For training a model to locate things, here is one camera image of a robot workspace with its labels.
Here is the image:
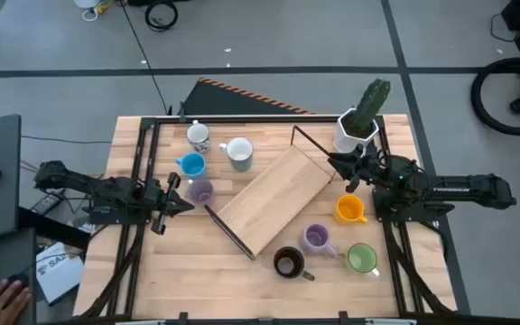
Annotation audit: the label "dark grey desk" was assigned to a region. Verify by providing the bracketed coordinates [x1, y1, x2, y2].
[0, 227, 38, 325]

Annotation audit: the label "thin black floor cable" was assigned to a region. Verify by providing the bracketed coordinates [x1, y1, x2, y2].
[20, 134, 113, 146]

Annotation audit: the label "yellow mug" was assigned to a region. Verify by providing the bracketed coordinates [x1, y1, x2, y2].
[333, 193, 369, 226]

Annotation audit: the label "coiled black cable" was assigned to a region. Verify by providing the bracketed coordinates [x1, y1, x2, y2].
[144, 1, 180, 33]

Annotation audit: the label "white hexagonal plant pot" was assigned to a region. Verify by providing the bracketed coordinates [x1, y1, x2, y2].
[333, 107, 381, 155]

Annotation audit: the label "black computer mouse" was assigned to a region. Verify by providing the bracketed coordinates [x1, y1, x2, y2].
[5, 273, 31, 290]

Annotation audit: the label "long black floor cable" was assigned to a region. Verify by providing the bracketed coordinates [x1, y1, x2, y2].
[117, 0, 173, 116]

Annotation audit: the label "white paper booklet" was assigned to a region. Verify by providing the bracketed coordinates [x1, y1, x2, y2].
[35, 242, 86, 307]

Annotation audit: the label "wooden shelf rack black legs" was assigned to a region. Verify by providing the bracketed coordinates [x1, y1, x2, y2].
[203, 125, 336, 262]

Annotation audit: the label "person's hand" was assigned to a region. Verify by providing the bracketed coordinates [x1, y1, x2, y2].
[0, 278, 33, 325]

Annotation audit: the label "green mug white handle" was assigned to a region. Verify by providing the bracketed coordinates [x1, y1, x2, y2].
[343, 242, 381, 278]

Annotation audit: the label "blue white patterned mug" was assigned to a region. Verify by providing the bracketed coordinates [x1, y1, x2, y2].
[185, 119, 212, 154]

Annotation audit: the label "black vacuum hose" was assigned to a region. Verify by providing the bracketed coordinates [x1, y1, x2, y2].
[469, 56, 520, 136]

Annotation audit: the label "black power adapter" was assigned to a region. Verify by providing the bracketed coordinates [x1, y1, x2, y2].
[30, 191, 65, 216]

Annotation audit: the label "black mat orange striped edge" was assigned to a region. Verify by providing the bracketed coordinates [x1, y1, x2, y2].
[181, 77, 318, 116]

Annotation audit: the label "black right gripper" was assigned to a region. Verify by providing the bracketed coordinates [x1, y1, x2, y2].
[327, 144, 381, 194]

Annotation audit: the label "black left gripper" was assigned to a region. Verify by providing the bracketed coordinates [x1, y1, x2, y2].
[142, 172, 196, 236]

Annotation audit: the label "lilac ribbed mug with handle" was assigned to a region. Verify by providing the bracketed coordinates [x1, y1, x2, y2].
[298, 222, 339, 259]

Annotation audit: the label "green cactus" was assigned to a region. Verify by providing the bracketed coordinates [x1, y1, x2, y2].
[348, 78, 392, 136]

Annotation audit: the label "light blue mug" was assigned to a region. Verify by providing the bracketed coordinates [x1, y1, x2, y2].
[176, 152, 208, 180]

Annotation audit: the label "lilac ribbed handleless cup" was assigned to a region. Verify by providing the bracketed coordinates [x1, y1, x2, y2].
[187, 179, 215, 207]

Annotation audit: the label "dark teal glazed mug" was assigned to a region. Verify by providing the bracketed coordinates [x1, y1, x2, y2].
[272, 246, 316, 282]

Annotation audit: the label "grey-white mug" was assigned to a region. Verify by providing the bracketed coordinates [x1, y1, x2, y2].
[218, 136, 255, 173]

